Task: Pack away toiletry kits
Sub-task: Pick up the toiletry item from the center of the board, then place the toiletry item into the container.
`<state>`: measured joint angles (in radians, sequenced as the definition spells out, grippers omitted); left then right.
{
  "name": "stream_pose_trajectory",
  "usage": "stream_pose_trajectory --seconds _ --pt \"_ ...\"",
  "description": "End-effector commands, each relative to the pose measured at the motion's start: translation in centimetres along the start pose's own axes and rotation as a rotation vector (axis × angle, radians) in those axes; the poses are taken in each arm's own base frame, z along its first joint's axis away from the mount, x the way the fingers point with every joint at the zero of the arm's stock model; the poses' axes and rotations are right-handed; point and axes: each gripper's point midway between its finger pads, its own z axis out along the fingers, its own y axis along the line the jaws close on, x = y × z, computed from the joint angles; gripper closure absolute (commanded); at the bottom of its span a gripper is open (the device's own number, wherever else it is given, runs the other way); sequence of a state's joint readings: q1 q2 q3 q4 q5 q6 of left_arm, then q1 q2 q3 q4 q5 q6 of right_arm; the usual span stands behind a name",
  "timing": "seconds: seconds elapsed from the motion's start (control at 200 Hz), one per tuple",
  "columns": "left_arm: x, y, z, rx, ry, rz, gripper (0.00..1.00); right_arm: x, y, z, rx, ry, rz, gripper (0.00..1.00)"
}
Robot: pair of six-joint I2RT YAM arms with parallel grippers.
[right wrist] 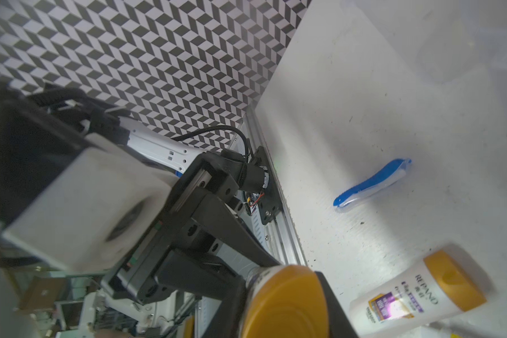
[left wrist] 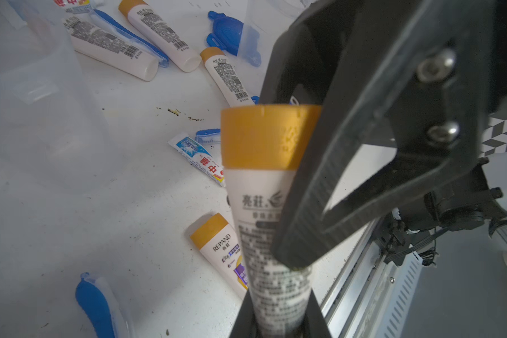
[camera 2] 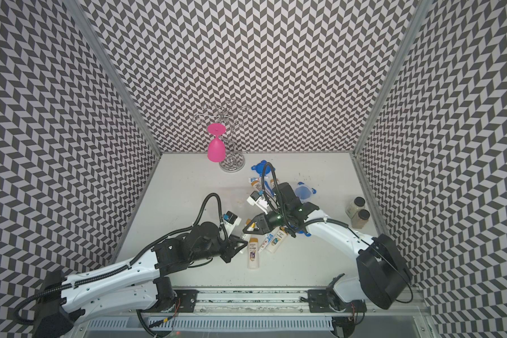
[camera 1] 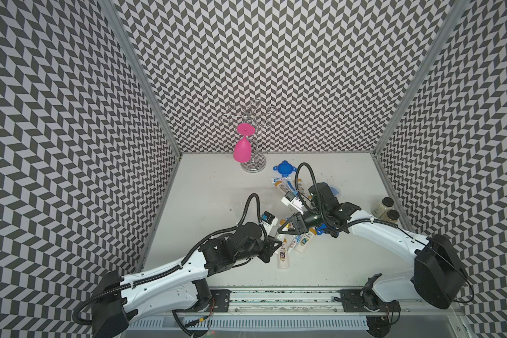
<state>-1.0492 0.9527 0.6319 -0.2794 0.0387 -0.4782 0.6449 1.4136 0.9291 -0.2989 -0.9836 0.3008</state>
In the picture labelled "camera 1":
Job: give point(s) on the toothpaste tube back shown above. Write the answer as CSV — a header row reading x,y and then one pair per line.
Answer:
x,y
279,179

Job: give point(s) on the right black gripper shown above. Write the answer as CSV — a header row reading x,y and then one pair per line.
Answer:
x,y
301,227

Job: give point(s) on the blue lid under cup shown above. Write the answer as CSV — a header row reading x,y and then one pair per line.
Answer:
x,y
335,191

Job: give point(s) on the green herb spice jar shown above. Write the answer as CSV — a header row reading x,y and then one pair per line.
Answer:
x,y
382,207

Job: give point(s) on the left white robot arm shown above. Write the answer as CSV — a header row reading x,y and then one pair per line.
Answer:
x,y
181,285

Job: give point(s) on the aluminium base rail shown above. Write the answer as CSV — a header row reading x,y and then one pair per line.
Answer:
x,y
285,301

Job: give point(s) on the chrome glass holder stand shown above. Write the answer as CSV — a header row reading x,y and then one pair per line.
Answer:
x,y
257,114

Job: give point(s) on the brown spice jar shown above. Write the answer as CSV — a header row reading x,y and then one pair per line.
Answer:
x,y
391,216

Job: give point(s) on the pink plastic wine glass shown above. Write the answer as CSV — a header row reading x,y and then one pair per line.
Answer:
x,y
243,149

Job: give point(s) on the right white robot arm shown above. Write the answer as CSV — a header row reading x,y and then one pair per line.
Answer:
x,y
437,274

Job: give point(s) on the toothpaste tube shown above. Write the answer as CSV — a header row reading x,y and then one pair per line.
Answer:
x,y
294,243
279,179

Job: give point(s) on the white bottle green label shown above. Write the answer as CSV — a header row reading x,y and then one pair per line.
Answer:
x,y
304,241

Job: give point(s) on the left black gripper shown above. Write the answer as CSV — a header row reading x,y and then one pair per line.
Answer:
x,y
268,250

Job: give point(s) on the blue toothbrush back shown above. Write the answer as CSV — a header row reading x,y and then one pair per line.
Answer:
x,y
292,189

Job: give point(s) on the blue lid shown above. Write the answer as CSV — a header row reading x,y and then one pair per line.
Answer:
x,y
335,191
285,169
321,229

